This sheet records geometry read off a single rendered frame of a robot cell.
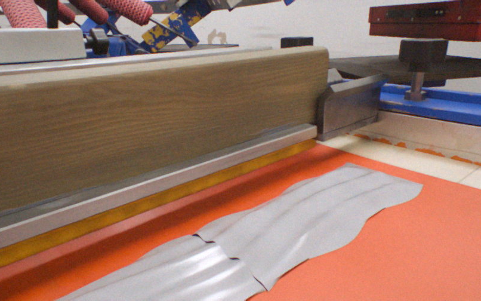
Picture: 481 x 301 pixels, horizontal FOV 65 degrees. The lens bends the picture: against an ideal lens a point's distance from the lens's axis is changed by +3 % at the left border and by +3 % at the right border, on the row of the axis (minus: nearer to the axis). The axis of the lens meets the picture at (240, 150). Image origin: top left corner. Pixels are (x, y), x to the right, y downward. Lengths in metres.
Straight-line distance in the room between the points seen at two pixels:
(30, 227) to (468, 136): 0.35
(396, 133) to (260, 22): 2.64
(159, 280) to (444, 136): 0.29
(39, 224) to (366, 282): 0.17
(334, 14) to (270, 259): 2.41
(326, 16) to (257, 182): 2.34
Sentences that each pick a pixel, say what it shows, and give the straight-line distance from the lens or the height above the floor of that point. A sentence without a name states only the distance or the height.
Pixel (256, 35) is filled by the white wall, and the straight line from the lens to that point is 3.05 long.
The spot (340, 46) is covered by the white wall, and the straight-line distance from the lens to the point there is 2.55.
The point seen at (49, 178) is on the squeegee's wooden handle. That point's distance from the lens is 0.22.
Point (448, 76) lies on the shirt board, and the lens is 1.02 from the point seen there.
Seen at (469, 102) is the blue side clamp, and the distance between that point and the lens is 0.43.
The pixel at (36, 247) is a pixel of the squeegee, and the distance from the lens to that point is 0.25.
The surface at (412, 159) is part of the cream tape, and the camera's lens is 0.39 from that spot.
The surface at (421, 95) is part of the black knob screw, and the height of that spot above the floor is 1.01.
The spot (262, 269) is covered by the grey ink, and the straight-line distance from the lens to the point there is 0.21.
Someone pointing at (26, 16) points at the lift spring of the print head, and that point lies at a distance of 0.71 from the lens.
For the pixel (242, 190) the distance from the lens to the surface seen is 0.30.
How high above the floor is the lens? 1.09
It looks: 20 degrees down
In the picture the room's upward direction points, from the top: 1 degrees counter-clockwise
